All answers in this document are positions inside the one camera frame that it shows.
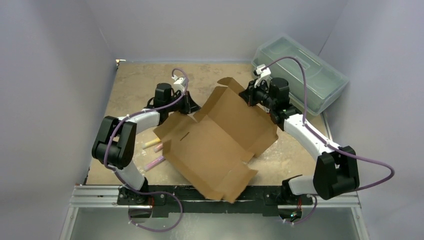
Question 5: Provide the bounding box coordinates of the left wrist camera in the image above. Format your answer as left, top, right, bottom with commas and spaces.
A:
171, 75, 188, 93

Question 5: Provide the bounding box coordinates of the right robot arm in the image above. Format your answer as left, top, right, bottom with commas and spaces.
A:
239, 77, 360, 204

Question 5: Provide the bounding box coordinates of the aluminium frame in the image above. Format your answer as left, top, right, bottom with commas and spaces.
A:
59, 184, 371, 240

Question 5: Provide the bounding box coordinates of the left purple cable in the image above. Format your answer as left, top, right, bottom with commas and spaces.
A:
103, 68, 190, 196

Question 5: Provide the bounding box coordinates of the orange pink highlighter marker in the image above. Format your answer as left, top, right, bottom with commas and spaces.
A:
153, 143, 163, 153

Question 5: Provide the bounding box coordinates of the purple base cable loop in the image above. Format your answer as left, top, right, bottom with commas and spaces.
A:
127, 191, 185, 233

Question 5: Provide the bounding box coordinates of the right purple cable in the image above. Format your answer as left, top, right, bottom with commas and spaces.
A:
261, 56, 396, 192

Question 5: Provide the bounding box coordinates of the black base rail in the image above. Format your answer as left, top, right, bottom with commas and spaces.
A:
117, 185, 314, 218

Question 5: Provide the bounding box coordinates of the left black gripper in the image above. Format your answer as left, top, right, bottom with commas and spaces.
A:
165, 90, 201, 115

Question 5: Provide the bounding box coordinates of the purple highlighter marker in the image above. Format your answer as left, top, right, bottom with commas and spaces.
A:
143, 156, 166, 172

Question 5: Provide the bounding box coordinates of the translucent green plastic toolbox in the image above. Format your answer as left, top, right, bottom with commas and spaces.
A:
251, 33, 349, 116

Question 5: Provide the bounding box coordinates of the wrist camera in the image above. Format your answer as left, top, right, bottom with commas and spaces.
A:
171, 75, 188, 93
253, 64, 271, 88

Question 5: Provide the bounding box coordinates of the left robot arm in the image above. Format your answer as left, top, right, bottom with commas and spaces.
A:
91, 78, 201, 205

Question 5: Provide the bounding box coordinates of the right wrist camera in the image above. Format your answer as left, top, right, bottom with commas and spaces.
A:
253, 64, 271, 88

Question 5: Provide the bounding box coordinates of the brown cardboard box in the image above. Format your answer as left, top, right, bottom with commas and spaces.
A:
154, 77, 278, 203

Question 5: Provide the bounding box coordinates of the yellow highlighter marker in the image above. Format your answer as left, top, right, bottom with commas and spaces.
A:
141, 138, 161, 149

